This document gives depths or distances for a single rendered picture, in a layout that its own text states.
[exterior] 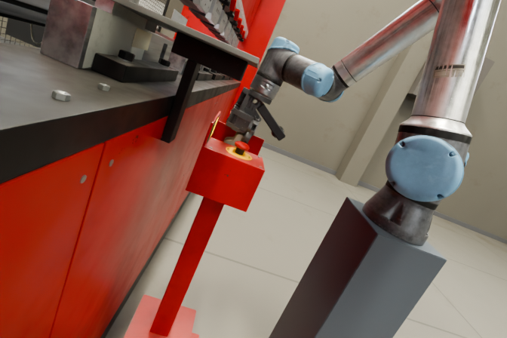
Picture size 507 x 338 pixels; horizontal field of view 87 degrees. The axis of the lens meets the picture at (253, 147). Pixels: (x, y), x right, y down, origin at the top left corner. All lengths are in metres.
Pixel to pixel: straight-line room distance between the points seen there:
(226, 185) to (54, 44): 0.42
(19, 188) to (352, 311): 0.67
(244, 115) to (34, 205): 0.53
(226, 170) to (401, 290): 0.48
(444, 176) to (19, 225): 0.56
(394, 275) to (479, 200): 5.74
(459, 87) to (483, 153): 5.51
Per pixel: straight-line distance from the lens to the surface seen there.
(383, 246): 0.67
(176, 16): 0.57
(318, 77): 0.65
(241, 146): 0.66
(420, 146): 0.54
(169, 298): 0.97
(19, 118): 0.26
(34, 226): 0.33
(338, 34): 4.55
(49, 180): 0.31
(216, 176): 0.65
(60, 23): 0.52
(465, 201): 6.27
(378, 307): 0.77
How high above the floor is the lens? 0.97
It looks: 14 degrees down
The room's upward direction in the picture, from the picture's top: 24 degrees clockwise
